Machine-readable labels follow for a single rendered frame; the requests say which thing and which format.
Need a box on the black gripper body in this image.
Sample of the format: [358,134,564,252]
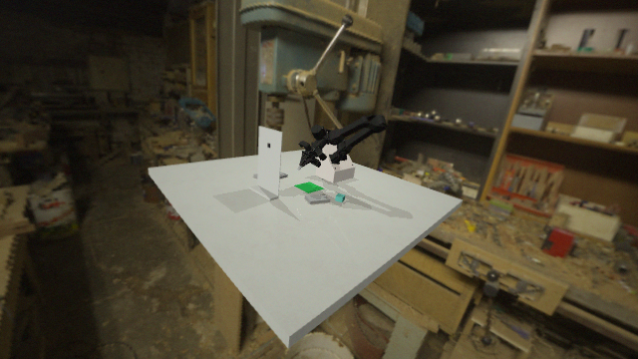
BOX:
[299,141,323,168]

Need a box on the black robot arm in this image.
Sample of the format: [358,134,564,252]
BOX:
[311,115,387,165]

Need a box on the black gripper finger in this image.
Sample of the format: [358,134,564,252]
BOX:
[301,159,315,168]
[299,151,312,167]

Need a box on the green square zone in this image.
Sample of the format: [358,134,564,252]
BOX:
[295,182,324,193]

